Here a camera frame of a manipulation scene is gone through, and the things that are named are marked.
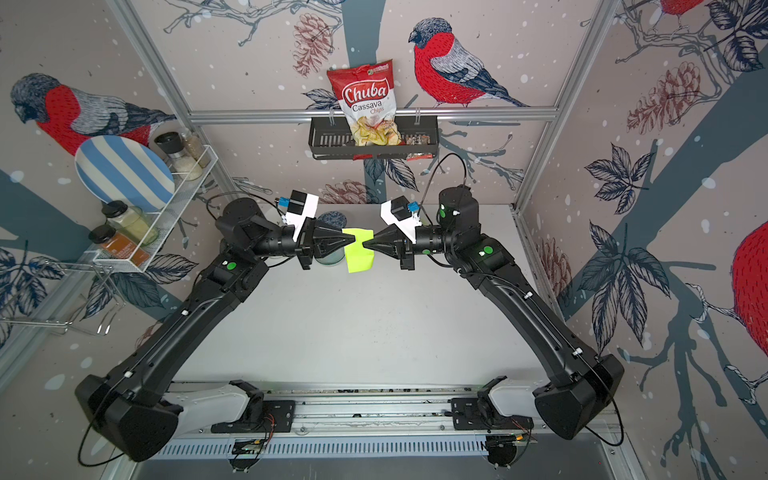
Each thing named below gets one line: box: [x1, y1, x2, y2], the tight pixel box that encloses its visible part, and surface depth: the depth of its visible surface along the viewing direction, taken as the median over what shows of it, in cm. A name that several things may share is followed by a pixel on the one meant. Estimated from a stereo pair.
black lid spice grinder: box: [154, 131, 203, 181], surface depth 84 cm
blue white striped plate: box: [74, 135, 175, 213], surface depth 73 cm
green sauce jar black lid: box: [101, 200, 159, 246], surface depth 67 cm
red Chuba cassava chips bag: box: [326, 59, 401, 146], surface depth 83 cm
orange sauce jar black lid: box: [88, 224, 151, 266], surface depth 63 cm
